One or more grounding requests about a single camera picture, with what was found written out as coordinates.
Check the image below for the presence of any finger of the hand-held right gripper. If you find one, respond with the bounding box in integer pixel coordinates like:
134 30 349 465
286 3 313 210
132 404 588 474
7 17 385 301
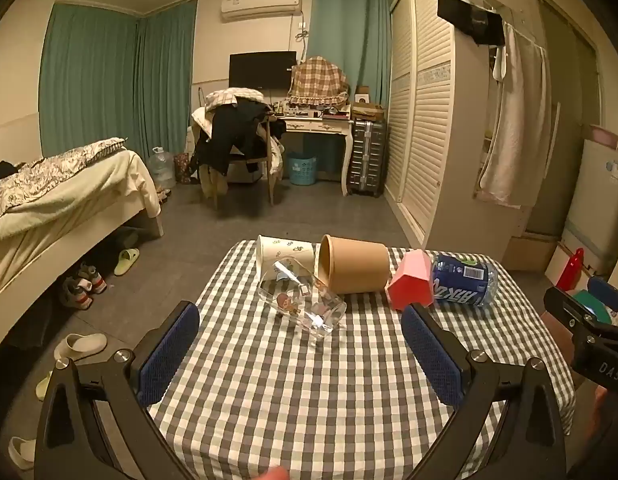
542 285 599 334
588 276 618 320

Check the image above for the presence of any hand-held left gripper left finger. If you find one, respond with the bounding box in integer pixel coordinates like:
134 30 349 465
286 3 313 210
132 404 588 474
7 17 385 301
34 300 202 480

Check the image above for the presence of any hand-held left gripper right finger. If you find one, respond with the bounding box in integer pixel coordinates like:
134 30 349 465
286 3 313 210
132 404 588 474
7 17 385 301
400 302 572 480

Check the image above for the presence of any clear glass cup with cartoon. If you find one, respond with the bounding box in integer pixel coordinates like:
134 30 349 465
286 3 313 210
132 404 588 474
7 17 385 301
258 257 348 336

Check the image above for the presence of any brown paper cup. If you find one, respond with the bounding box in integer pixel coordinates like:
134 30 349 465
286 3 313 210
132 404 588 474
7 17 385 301
314 234 391 295

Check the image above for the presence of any white printed paper cup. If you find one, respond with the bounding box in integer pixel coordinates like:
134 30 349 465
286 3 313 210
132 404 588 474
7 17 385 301
256 234 315 285

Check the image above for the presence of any red plastic item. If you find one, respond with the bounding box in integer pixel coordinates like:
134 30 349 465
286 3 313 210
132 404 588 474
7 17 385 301
564 247 586 291

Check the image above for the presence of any pink house-shaped box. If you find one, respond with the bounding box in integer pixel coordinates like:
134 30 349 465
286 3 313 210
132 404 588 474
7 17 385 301
386 249 436 311

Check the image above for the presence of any blue labelled plastic bottle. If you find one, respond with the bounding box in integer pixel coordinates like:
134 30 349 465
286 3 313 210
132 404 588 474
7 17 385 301
429 252 499 307

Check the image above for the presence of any white fridge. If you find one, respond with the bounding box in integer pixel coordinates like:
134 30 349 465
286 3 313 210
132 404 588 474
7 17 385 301
559 137 618 281

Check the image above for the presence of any white slipper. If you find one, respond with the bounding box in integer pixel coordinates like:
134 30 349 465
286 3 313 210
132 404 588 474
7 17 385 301
35 370 55 402
54 332 108 364
8 436 38 471

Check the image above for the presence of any green slipper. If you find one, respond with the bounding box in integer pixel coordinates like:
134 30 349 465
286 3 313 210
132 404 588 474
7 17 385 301
114 247 140 277

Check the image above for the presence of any pair of sneakers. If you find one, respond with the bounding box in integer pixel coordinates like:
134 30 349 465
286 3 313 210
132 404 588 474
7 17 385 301
59 262 108 311

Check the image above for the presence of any grey checked tablecloth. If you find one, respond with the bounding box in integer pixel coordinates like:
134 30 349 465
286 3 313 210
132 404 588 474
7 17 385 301
148 239 576 480

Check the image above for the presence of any pink basin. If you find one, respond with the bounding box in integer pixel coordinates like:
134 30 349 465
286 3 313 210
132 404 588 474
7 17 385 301
589 124 618 149

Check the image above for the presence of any bed with cream sheet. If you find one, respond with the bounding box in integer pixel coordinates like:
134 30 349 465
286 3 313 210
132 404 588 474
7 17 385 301
0 137 166 307

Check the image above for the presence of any white hanging towel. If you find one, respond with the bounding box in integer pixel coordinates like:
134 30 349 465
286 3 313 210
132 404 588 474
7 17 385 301
476 22 553 208

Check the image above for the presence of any clear water jug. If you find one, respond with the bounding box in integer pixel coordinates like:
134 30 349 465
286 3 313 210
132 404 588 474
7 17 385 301
149 146 176 190

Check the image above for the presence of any dark red bag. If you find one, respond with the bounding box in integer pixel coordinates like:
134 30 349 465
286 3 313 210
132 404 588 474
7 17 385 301
173 152 195 185

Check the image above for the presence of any wooden chair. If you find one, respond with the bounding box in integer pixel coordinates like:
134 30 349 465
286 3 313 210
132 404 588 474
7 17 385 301
204 114 286 211

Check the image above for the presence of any grey ribbed suitcase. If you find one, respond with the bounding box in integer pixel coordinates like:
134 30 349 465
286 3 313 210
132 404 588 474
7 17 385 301
347 118 388 199

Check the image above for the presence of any patterned quilt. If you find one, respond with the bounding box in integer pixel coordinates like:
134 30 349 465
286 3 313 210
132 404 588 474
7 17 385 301
0 137 128 226

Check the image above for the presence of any blue plastic basket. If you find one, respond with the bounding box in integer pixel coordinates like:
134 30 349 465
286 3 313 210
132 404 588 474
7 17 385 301
287 152 318 186

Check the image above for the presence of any pile of clothes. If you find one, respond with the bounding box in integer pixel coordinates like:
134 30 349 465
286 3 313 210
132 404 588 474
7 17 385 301
189 87 286 183

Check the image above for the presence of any white louvred wardrobe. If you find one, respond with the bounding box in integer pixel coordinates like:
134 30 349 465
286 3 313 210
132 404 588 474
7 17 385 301
384 0 530 262

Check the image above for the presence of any cardboard box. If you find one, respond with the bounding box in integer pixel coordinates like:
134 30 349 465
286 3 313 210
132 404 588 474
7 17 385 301
350 101 388 121

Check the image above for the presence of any white desk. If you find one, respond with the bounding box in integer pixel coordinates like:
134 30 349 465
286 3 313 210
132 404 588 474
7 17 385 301
273 109 355 197

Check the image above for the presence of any green curtain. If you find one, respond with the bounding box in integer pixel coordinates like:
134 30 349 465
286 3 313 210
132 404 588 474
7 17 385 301
135 0 198 155
308 0 393 107
39 0 140 159

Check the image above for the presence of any black monitor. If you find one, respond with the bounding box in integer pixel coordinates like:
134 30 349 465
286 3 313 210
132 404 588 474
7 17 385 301
229 51 297 90

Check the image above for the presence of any plaid cloth cover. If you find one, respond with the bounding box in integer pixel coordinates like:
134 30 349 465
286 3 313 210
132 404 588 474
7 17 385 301
288 56 351 107

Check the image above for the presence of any black hanging bag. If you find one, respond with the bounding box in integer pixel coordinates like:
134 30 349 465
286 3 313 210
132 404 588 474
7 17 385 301
436 0 505 47

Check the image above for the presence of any white air conditioner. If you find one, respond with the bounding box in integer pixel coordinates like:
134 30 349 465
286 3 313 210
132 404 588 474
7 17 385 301
220 0 303 23

